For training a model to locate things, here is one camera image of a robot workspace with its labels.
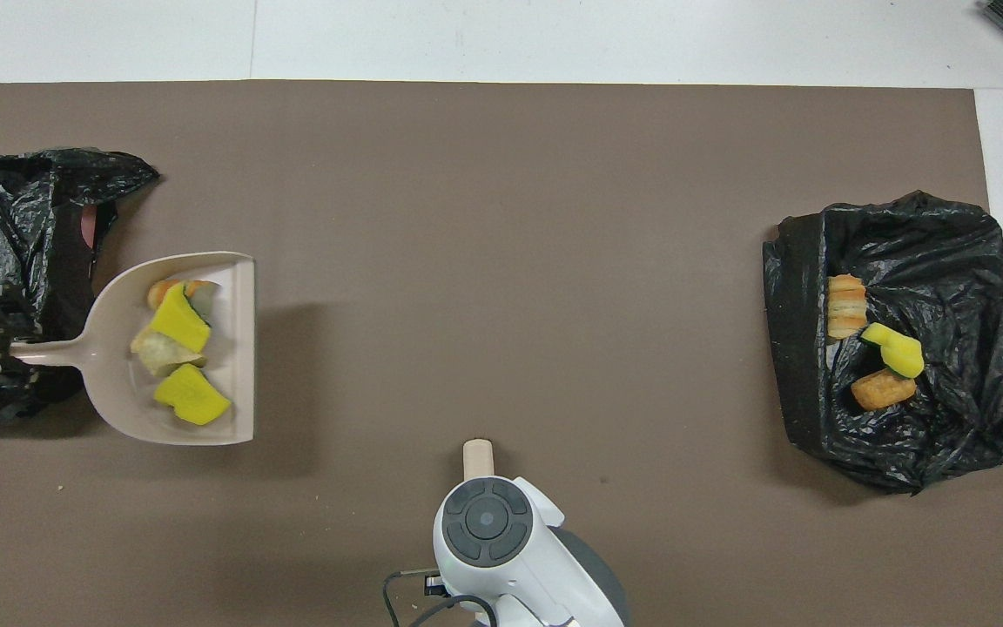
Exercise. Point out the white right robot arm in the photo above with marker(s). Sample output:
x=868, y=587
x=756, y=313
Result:
x=484, y=522

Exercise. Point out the brown table mat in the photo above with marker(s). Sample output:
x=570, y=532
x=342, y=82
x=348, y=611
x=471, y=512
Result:
x=467, y=261

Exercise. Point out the beige brush with black bristles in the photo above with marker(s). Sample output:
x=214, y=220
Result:
x=478, y=457

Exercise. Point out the beige plastic dustpan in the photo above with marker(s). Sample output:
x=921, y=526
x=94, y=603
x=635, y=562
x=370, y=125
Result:
x=110, y=392

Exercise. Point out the brown bread nugget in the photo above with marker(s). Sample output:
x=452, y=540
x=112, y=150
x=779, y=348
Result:
x=883, y=390

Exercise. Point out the broad yellow sponge piece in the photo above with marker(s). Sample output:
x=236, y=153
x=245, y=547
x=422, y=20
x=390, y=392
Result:
x=192, y=398

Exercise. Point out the orange croissant piece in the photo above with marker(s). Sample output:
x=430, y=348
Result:
x=162, y=290

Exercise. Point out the pointed yellow sponge piece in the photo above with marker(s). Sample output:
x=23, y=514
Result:
x=179, y=320

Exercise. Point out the yellow and green sponge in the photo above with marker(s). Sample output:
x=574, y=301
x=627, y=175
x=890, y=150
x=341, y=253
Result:
x=898, y=350

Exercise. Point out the pink bin under bag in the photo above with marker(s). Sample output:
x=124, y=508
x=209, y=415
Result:
x=89, y=228

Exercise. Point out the pale bread chunk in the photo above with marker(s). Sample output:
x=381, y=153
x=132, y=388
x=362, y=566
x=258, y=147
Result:
x=846, y=306

